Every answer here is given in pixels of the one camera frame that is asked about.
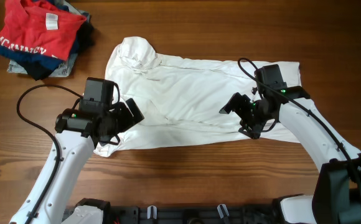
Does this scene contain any white t-shirt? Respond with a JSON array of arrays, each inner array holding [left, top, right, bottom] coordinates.
[[93, 36, 309, 158]]

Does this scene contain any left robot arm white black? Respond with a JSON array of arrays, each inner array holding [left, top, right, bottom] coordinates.
[[10, 97, 144, 223]]

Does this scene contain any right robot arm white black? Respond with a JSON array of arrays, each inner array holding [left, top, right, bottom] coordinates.
[[220, 86, 361, 224]]

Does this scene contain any grey printed folded garment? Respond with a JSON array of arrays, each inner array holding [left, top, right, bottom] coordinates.
[[6, 1, 91, 78]]

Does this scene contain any black folded garment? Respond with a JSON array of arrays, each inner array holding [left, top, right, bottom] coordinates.
[[7, 22, 95, 80]]

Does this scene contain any navy blue folded garment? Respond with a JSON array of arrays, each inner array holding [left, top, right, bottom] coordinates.
[[0, 0, 81, 71]]

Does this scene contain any red folded t-shirt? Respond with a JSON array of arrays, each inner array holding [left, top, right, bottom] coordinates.
[[0, 0, 87, 62]]

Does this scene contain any white rail clip left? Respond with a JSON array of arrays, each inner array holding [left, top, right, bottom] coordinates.
[[147, 205, 157, 220]]

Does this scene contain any white rail clip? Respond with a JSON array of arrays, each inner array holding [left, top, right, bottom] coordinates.
[[147, 205, 157, 220], [217, 203, 230, 219]]

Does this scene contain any white rail clip right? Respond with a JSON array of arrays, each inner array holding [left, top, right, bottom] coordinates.
[[217, 203, 230, 219]]

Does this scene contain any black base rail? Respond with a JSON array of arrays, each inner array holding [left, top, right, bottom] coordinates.
[[96, 204, 286, 224]]

